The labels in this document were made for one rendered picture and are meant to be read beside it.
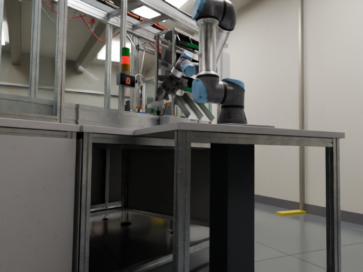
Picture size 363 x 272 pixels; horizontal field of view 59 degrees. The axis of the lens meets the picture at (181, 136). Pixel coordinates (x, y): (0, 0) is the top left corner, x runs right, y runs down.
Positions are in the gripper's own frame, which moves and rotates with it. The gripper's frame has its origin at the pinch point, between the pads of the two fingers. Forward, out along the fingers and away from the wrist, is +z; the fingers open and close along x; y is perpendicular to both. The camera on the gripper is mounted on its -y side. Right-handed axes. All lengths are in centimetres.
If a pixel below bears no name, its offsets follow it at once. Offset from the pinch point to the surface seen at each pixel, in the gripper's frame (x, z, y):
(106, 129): -63, 2, 37
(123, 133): -52, 3, 37
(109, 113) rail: -54, 1, 24
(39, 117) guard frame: -91, 3, 31
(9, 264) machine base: -102, 41, 68
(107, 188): 76, 152, -60
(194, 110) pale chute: 33.5, -0.6, 6.9
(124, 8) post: -20, -36, -48
